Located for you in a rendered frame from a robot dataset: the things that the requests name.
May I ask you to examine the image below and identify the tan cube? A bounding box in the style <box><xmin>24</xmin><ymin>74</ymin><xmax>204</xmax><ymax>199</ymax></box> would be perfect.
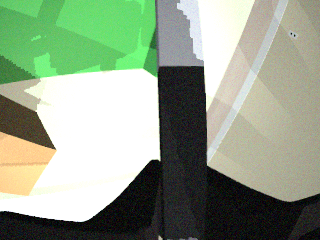
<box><xmin>0</xmin><ymin>95</ymin><xmax>57</xmax><ymax>196</ymax></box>

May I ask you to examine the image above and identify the green flat mat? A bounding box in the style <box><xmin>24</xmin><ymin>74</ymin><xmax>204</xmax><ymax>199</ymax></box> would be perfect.
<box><xmin>0</xmin><ymin>0</ymin><xmax>156</xmax><ymax>84</ymax></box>

